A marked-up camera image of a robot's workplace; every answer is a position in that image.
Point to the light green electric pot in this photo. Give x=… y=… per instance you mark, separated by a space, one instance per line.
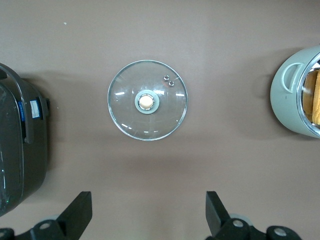
x=280 y=100

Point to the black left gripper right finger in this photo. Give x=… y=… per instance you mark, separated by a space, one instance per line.
x=225 y=230

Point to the brown table cover mat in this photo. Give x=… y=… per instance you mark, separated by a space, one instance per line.
x=225 y=162

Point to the round glass pot lid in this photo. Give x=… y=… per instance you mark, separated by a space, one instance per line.
x=147 y=102

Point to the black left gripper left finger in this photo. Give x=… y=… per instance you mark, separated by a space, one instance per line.
x=75 y=215

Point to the yellow corn cob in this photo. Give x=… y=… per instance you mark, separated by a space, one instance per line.
x=313 y=100

